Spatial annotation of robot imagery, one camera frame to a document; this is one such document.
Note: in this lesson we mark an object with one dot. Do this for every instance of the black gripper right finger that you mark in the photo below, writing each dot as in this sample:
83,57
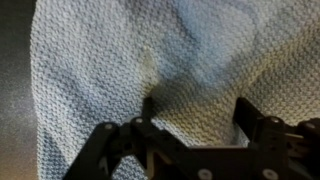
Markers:
270,140

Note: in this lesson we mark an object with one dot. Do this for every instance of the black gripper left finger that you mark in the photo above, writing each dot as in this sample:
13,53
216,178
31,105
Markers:
140,133

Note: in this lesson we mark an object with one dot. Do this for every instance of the blue microfibre cloth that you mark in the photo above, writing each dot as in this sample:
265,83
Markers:
186,60

